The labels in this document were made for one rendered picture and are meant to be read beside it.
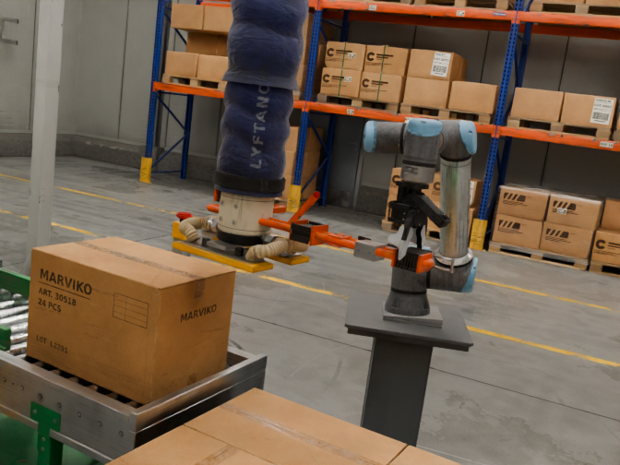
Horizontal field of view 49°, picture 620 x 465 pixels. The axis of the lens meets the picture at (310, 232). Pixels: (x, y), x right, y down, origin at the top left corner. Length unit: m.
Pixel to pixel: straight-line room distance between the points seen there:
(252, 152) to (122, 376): 0.86
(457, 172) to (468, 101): 6.72
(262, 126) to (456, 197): 0.87
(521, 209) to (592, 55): 2.53
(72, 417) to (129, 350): 0.27
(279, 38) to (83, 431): 1.35
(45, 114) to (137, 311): 3.22
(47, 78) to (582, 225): 6.36
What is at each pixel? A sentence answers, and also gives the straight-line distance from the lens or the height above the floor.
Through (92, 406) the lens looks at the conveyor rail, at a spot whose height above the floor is 0.57.
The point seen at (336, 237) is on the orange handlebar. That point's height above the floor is 1.20.
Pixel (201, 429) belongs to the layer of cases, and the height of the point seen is 0.54.
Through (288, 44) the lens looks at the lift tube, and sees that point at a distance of 2.09.
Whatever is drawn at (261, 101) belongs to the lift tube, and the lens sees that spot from 2.07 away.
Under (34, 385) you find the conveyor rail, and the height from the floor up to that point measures 0.55.
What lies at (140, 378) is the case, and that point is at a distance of 2.32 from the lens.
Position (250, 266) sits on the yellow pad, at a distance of 2.03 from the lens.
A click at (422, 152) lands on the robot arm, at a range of 1.83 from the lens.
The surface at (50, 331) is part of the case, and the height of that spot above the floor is 0.67.
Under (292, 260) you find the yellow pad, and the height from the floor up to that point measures 1.08.
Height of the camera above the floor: 1.56
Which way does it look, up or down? 10 degrees down
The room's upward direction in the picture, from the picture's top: 7 degrees clockwise
